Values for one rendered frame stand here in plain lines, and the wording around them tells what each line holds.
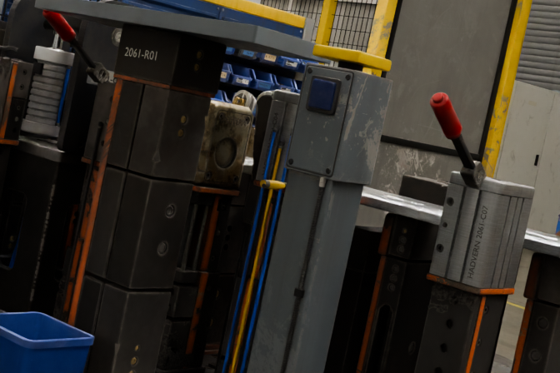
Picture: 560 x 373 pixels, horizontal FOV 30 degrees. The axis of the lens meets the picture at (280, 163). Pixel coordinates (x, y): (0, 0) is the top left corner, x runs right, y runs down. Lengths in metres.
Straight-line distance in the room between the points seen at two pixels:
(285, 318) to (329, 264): 0.07
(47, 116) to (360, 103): 0.65
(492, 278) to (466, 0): 3.77
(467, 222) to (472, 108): 3.88
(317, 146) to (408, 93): 3.61
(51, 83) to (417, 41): 3.21
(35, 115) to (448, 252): 0.70
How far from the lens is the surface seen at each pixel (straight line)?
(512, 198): 1.15
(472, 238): 1.14
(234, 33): 1.10
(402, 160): 4.71
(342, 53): 1.06
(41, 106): 1.58
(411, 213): 1.31
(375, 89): 1.07
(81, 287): 1.28
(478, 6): 4.95
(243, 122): 1.42
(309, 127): 1.06
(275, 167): 1.28
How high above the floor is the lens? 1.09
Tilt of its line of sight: 3 degrees down
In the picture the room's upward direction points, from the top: 12 degrees clockwise
